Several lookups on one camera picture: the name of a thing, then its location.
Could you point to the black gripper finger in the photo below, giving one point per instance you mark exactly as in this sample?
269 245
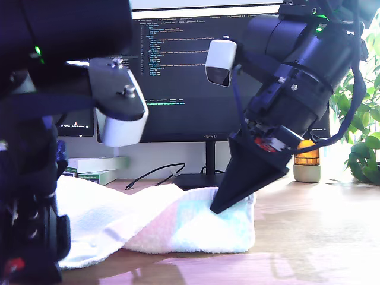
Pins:
29 276

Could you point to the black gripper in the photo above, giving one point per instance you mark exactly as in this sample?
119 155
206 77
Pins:
288 104

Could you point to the pastel striped tea towel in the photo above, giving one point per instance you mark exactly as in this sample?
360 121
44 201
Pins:
184 225

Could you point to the amber glass lamp grey base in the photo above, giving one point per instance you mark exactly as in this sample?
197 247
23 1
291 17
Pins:
307 173

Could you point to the black Huawei monitor on stand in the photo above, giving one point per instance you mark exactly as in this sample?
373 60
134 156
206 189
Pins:
184 124

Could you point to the green leafy houseplant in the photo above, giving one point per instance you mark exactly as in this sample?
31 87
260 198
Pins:
365 160

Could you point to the green and white box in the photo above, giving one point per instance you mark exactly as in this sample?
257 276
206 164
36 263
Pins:
101 177

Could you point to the long white cardboard box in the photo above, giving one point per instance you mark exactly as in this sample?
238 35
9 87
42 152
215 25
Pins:
98 164

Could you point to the black monitor with terminal windows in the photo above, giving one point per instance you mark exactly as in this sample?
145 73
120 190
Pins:
80 124

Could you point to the arm white camera box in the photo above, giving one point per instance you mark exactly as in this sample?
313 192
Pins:
121 130
221 55

